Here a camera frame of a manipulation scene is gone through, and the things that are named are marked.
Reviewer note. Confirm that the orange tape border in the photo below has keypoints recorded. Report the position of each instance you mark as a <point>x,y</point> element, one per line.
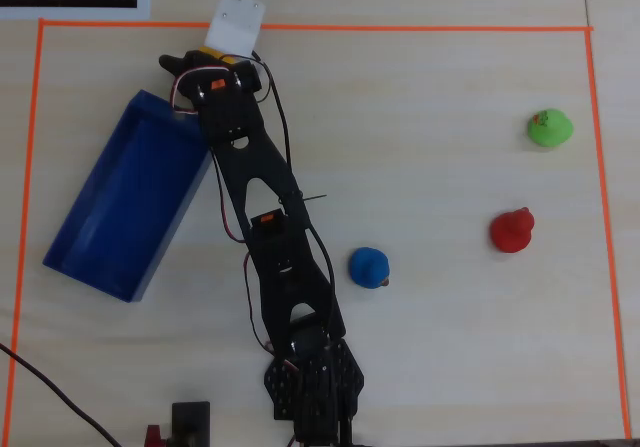
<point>350,27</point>

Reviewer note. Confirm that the black zip tie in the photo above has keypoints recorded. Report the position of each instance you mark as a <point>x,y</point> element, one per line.
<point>315,198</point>

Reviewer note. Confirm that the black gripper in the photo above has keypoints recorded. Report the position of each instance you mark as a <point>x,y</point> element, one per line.
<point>186,67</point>

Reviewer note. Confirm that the blue rubber duck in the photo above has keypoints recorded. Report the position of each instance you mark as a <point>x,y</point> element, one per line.
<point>369,267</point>

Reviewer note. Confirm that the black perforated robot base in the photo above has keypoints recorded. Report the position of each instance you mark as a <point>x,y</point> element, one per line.
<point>345,382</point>

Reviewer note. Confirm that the blue plastic box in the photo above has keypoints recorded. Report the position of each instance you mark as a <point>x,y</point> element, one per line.
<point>125,202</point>

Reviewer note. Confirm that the yellow rubber duck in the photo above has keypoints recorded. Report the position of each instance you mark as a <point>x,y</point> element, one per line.
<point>215,55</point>

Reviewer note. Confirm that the black clamp bracket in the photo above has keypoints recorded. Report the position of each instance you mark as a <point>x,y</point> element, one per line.
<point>190,419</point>

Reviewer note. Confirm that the green rubber duck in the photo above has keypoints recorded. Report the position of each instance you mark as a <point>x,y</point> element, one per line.
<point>550,129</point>

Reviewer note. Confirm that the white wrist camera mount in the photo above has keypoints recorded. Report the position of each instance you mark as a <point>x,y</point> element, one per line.
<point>235,19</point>

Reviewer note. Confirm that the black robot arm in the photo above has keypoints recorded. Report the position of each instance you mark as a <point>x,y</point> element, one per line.
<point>265,177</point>

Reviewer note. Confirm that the red rubber duck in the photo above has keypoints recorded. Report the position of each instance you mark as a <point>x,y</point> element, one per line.
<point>511,231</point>

